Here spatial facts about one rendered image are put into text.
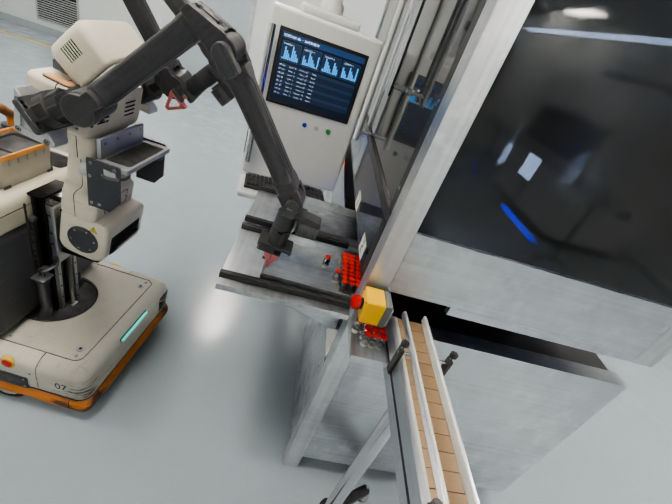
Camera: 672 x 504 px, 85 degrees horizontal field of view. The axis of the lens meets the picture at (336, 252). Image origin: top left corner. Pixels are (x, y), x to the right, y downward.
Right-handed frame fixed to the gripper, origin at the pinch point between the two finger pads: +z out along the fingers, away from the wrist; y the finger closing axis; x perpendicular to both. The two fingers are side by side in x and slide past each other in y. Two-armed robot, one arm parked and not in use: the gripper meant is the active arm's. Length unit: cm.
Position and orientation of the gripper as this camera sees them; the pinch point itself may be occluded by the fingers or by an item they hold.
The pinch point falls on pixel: (267, 264)
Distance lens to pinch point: 115.4
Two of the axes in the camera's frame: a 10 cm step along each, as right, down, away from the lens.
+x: 0.2, -5.5, 8.4
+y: 9.2, 3.5, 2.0
